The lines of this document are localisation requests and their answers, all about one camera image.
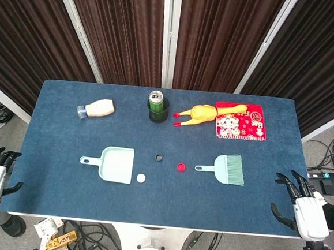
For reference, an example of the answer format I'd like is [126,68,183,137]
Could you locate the blue table cloth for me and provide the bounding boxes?
[0,76,331,239]

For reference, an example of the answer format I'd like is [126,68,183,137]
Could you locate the red cartoon envelope pack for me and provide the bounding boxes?
[213,100,269,142]

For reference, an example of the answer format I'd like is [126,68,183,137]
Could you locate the mint green hand brush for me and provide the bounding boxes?
[193,151,247,186]

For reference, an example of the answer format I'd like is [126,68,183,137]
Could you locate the mint green dustpan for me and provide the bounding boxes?
[78,144,136,185]

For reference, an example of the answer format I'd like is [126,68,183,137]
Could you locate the white metal frame post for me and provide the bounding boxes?
[45,0,110,84]
[234,0,299,98]
[157,0,182,89]

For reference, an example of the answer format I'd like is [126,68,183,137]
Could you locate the white metal frame rail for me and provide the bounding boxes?
[0,79,35,124]
[301,103,334,146]

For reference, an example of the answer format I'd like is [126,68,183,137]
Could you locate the yellow printed cardboard box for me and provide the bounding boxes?
[46,228,78,250]

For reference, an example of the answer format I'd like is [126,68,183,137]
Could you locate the cream mayonnaise squeeze bottle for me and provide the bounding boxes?
[76,96,117,124]

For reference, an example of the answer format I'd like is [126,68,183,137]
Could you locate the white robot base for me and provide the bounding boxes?
[110,223,194,250]

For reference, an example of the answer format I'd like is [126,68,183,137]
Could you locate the black power strip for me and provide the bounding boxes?
[306,168,334,181]

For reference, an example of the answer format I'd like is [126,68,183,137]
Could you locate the yellow rubber chicken toy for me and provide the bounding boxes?
[171,98,252,134]

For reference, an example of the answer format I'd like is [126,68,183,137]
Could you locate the green soda can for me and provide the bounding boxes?
[147,89,165,113]

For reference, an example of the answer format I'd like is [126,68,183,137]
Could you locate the black cup holder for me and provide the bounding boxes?
[145,96,170,125]

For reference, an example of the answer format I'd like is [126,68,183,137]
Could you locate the black cables under table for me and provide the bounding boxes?
[61,219,223,250]

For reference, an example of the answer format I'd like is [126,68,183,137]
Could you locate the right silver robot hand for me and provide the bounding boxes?
[267,167,334,243]

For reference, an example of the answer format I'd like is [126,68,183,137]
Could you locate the brown pleated curtain panel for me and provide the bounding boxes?
[237,0,334,139]
[172,0,287,98]
[57,0,168,88]
[0,0,104,120]

